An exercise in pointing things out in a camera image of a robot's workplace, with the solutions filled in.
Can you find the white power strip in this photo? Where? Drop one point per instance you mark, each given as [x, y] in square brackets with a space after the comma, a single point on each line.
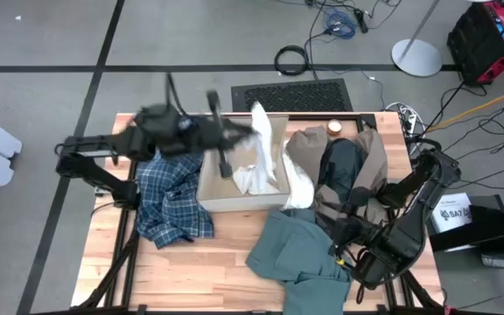
[410, 122]

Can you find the black perforated floor mat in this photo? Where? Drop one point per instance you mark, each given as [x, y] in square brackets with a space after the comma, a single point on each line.
[296, 96]

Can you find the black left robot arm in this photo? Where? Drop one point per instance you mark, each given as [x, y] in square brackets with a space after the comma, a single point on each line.
[99, 146]

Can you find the white printed cardboard box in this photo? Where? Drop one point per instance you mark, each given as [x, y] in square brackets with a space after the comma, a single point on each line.
[449, 210]

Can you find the black side table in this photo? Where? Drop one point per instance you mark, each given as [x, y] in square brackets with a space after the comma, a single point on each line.
[497, 223]

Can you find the red and black equipment case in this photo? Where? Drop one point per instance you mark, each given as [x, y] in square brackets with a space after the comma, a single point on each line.
[475, 44]

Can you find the blue plaid shirt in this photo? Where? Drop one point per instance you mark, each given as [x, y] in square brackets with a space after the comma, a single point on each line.
[169, 197]

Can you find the black aluminium rig frame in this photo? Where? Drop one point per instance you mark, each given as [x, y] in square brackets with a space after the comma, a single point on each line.
[123, 245]

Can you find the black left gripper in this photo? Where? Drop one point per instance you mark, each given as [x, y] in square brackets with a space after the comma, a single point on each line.
[204, 133]

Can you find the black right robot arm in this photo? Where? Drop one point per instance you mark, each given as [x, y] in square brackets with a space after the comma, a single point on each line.
[409, 232]

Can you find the floor stand with round base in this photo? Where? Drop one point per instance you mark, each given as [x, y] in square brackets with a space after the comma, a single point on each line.
[416, 59]

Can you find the grey-teal trousers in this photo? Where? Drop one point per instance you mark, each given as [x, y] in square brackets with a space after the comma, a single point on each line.
[296, 254]

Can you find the white shirt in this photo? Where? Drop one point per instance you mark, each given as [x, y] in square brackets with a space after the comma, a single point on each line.
[263, 144]

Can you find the khaki jacket with dark lining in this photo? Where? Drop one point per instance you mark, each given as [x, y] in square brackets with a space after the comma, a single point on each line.
[304, 149]

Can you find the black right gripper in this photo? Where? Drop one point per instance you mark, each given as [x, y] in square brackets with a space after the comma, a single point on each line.
[352, 232]

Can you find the black power strip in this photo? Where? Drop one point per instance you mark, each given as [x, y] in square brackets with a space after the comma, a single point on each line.
[361, 21]

